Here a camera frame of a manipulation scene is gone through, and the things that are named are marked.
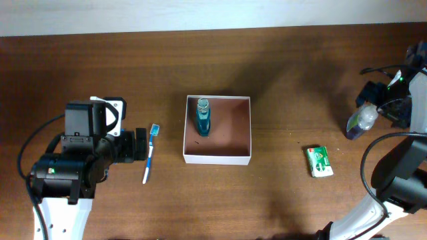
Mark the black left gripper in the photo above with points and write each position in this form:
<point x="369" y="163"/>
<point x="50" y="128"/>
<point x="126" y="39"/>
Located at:
<point x="127" y="138"/>

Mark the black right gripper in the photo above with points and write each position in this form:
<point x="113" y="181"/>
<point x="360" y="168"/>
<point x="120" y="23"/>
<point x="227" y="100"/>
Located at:
<point x="372" y="94"/>

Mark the clear dark spray bottle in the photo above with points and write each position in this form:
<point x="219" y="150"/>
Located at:
<point x="361" y="121"/>

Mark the teal mouthwash bottle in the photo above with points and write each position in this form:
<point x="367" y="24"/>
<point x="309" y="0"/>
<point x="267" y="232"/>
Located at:
<point x="203" y="114"/>

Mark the green Dettol soap box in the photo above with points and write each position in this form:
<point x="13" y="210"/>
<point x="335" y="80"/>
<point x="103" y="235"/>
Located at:
<point x="319" y="162"/>

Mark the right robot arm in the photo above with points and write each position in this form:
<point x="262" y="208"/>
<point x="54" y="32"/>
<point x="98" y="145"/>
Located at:
<point x="398" y="185"/>

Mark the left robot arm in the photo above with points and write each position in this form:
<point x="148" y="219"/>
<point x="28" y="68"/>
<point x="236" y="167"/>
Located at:
<point x="64" y="180"/>

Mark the blue white toothbrush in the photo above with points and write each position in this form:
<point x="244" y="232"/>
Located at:
<point x="153" y="133"/>

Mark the white cardboard box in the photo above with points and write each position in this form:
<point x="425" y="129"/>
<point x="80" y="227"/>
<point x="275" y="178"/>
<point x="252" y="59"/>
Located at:
<point x="229" y="141"/>

